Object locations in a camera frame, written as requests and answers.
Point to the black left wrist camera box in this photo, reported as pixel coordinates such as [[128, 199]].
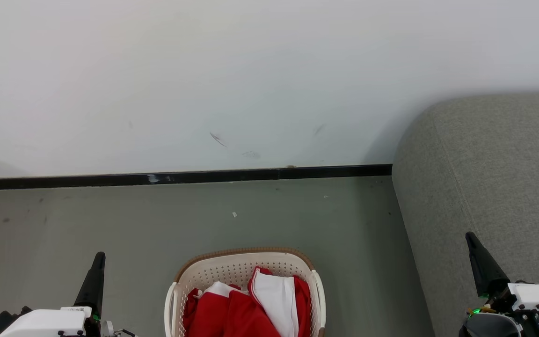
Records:
[[2, 323]]

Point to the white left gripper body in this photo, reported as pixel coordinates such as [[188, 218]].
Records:
[[45, 324]]

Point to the black wall baseboard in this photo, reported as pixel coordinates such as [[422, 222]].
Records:
[[110, 179]]

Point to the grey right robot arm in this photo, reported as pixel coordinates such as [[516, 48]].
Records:
[[491, 326]]

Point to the red garment with white stripes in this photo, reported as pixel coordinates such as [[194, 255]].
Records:
[[225, 313]]

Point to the cream plastic laundry basket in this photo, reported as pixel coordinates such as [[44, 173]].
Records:
[[232, 269]]

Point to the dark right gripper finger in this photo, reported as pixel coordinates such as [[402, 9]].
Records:
[[484, 271]]

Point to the grey fabric sofa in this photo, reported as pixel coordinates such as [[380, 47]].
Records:
[[494, 178]]

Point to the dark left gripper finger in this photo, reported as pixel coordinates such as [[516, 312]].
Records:
[[92, 285]]

